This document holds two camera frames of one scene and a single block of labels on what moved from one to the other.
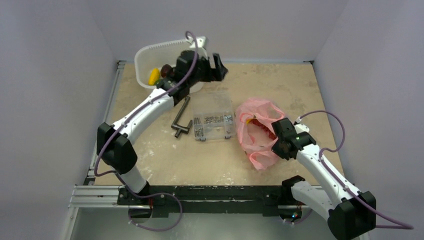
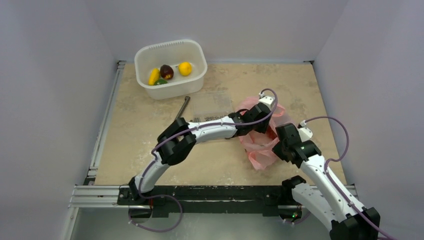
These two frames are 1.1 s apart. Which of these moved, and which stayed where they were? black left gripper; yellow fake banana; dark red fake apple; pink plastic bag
Moved: black left gripper
Stayed: dark red fake apple; yellow fake banana; pink plastic bag
